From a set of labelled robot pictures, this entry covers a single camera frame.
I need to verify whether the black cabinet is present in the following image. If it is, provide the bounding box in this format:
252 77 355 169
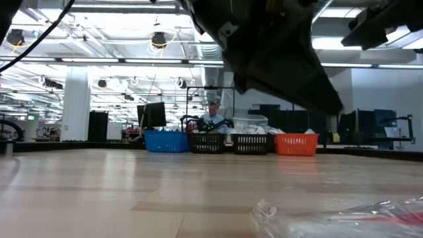
87 110 110 142

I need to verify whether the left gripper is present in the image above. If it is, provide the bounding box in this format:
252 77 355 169
178 0 344 117

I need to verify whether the dark desk monitor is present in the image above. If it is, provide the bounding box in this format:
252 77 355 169
339 110 375 139
373 108 398 129

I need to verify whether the person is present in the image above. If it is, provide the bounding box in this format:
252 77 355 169
198 101 229 134

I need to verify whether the black background monitor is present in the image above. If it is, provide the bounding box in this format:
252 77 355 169
136 101 167 130

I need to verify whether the black ceiling device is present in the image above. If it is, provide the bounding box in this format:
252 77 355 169
151 31 168 49

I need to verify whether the black plastic bin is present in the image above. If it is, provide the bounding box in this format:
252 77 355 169
186 132 228 155
231 133 276 155

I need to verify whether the black aluminium table frame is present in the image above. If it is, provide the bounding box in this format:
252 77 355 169
0 140 423 163

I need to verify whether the black partition panel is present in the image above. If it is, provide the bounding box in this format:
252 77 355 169
247 104 331 134

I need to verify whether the bagged red toothbrush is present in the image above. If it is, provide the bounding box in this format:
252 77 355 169
250 196 423 238

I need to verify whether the blue plastic bin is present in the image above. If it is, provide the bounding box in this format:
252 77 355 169
143 130 190 153

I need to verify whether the orange plastic bin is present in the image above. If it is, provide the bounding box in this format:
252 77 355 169
274 133 320 157

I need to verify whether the printed vanity pack bag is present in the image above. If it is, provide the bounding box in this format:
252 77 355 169
235 122 267 136

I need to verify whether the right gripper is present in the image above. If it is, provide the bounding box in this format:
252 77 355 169
340 0 423 51

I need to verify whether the white square pillar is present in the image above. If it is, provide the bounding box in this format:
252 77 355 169
60 65 93 142

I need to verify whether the LED light bar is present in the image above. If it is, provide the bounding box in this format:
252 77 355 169
0 55 423 69

